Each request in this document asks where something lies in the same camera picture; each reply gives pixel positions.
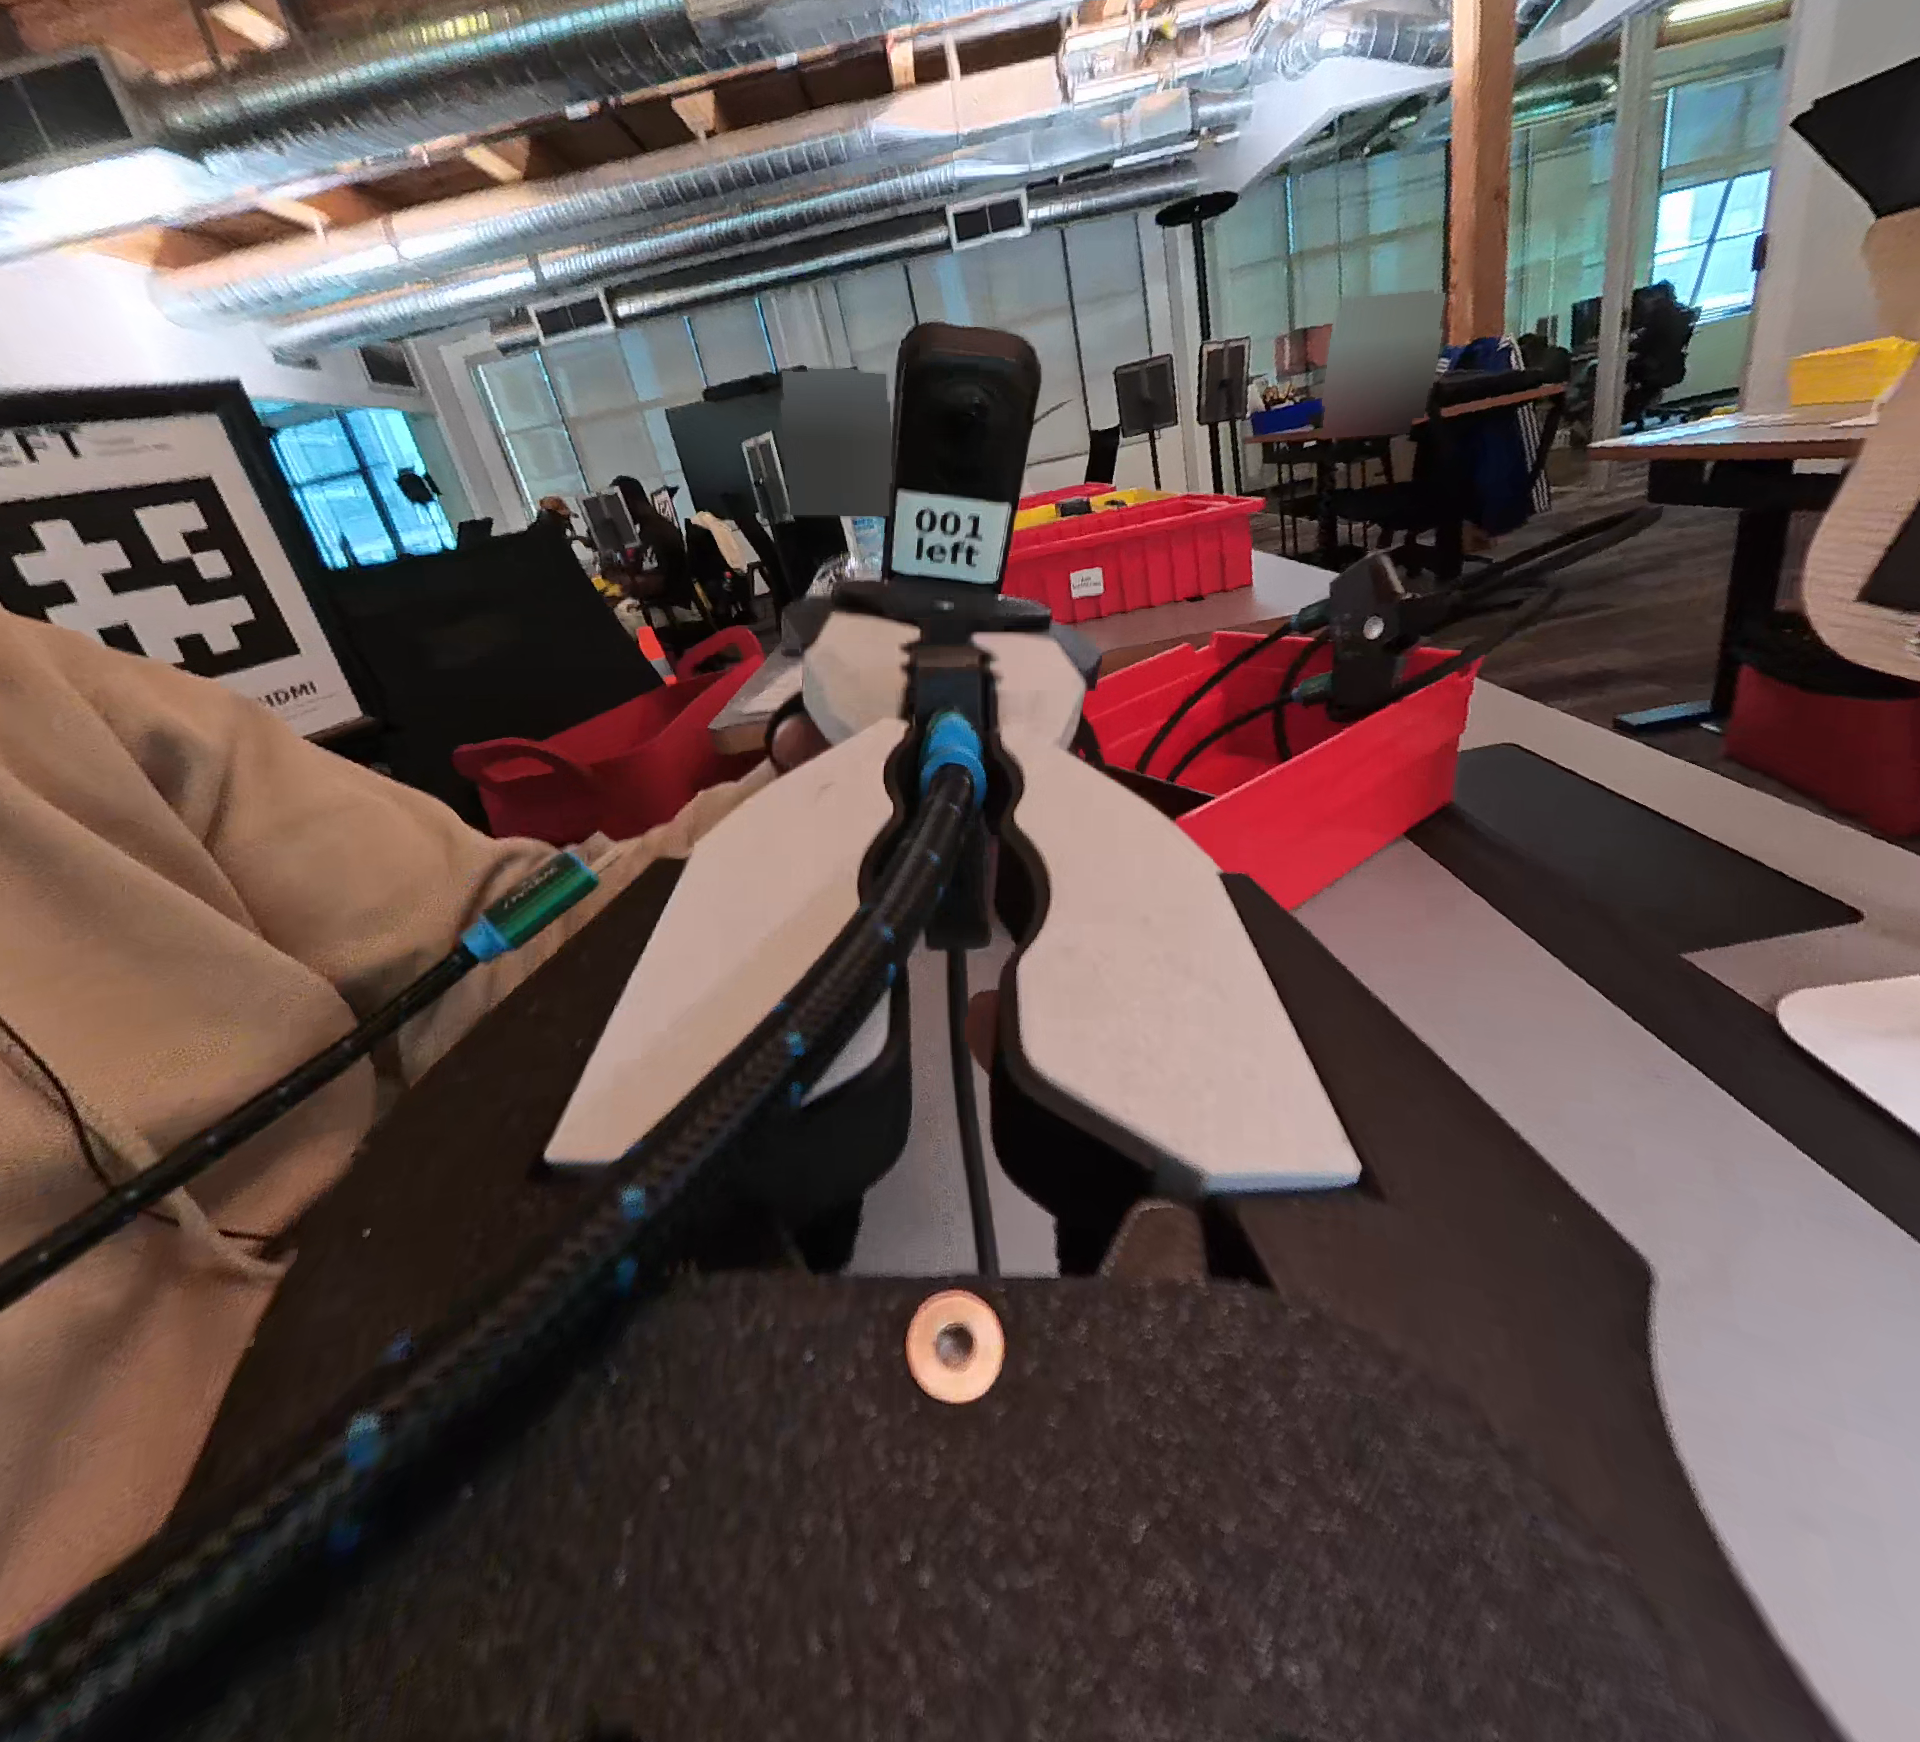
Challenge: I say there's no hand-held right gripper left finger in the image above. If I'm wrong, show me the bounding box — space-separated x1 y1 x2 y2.
545 722 915 1263

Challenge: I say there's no wooden pillar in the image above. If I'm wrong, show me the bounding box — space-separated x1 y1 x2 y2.
1444 0 1528 349

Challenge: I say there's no person's beige hoodie torso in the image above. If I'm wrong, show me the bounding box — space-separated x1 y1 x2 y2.
0 1006 383 1645

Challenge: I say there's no dark grey cabinet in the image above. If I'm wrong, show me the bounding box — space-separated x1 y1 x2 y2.
666 368 895 530

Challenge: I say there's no red ribbed bin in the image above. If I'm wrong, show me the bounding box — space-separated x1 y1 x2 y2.
1002 489 1267 628

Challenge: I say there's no small yellow box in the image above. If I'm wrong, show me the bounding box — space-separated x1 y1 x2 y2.
1790 335 1920 409

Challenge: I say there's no black framed marker sign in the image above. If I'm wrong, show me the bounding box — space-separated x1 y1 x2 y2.
0 379 372 739

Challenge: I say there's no red tub with handles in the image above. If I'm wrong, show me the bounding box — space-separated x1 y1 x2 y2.
453 625 767 846

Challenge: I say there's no white tablet stand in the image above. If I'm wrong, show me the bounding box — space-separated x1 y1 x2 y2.
1778 973 1920 1130

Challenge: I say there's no black floor lamp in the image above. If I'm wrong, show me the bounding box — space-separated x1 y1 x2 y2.
1155 189 1242 500

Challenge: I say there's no red storage crate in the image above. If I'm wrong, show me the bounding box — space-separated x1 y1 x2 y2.
1725 661 1920 844

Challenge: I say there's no person's left forearm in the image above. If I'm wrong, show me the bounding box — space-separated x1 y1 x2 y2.
0 603 782 1070

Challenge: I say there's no wooden top office desk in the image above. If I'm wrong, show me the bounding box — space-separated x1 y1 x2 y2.
1588 399 1920 730
1246 383 1570 574

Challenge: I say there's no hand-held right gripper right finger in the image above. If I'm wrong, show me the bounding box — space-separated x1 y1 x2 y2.
990 736 1364 1270

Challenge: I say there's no large black panel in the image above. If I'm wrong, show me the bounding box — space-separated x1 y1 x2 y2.
328 520 663 806

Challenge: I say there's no red storage bin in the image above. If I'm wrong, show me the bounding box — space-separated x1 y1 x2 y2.
1080 631 1485 911

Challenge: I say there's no black panel on stand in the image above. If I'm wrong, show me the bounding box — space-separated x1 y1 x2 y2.
1198 335 1254 500
1114 352 1181 484

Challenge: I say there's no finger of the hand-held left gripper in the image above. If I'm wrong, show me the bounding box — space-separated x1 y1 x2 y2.
981 623 1092 757
803 608 921 736

